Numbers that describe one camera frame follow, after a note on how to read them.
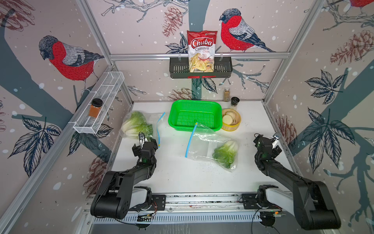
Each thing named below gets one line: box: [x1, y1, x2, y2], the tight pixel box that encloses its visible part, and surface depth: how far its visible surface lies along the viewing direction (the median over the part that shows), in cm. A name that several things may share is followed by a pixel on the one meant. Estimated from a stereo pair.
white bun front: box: [222, 114, 233, 125], surface depth 103 cm
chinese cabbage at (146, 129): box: [125, 123, 154, 139], surface depth 94 cm
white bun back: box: [224, 110, 237, 122], surface depth 107 cm
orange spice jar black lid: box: [88, 97, 104, 118], surface depth 68 cm
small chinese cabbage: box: [212, 140, 239, 169], surface depth 85 cm
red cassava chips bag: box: [187, 30, 218, 73], surface depth 87 cm
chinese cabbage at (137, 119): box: [121, 111, 148, 133], surface depth 100 cm
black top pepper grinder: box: [230, 96, 240, 107], surface depth 109 cm
